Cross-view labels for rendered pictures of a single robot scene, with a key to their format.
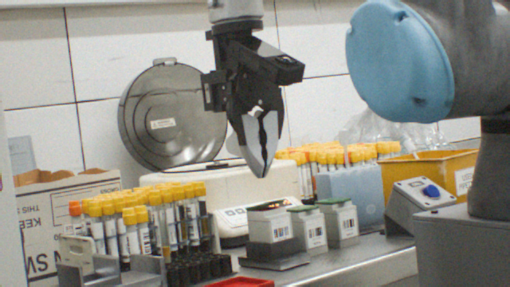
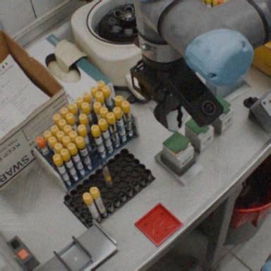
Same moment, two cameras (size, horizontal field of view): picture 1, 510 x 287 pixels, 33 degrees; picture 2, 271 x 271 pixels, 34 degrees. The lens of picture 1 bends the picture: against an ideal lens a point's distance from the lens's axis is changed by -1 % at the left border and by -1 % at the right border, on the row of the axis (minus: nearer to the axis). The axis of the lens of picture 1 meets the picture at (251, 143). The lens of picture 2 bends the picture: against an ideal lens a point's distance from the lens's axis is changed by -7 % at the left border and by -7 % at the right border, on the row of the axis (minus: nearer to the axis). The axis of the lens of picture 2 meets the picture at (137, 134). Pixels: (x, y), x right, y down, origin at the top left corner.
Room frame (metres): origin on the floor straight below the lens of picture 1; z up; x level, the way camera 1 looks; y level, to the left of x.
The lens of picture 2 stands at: (0.68, 0.02, 1.71)
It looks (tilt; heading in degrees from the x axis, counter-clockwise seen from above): 56 degrees down; 4
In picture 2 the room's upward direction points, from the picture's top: 10 degrees counter-clockwise
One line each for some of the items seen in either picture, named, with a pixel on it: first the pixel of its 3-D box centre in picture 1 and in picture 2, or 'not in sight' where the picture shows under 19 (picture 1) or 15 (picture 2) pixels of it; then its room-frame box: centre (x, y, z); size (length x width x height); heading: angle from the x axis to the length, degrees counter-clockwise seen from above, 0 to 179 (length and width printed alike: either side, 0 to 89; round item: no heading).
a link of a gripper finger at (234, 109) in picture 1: (242, 112); (166, 109); (1.15, 0.01, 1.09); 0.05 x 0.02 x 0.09; 129
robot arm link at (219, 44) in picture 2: not in sight; (217, 37); (1.09, -0.06, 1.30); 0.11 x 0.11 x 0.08; 29
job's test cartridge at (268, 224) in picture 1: (270, 231); (178, 153); (1.16, -0.01, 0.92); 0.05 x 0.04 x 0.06; 39
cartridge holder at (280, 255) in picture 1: (272, 251); (178, 160); (1.16, -0.01, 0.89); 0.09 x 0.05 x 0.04; 39
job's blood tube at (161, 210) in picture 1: (165, 242); (108, 176); (1.11, 0.13, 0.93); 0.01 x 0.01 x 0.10; 39
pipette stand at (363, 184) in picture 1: (351, 201); (227, 75); (1.34, -0.15, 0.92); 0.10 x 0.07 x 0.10; 120
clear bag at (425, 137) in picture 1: (419, 145); not in sight; (2.04, -0.40, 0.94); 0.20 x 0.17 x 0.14; 111
